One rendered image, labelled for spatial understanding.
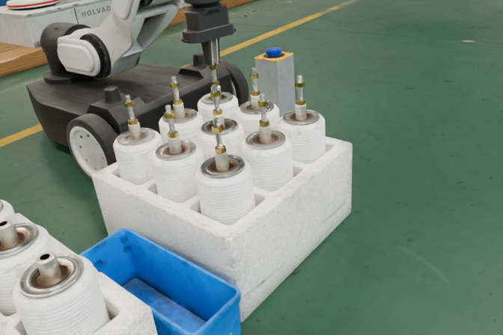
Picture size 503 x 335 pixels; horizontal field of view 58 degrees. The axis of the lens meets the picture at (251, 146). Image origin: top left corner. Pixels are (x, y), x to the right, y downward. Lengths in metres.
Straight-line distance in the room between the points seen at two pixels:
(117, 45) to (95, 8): 1.64
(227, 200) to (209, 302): 0.18
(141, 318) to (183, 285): 0.21
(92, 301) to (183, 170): 0.29
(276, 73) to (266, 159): 0.35
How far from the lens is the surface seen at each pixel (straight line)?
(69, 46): 1.54
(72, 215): 1.22
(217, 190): 0.73
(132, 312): 0.64
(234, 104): 1.05
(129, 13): 1.27
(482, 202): 1.16
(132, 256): 0.93
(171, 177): 0.82
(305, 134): 0.89
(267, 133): 0.82
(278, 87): 1.12
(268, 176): 0.82
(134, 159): 0.90
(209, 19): 0.99
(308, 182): 0.86
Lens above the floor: 0.62
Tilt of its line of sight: 27 degrees down
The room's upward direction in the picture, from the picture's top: 5 degrees counter-clockwise
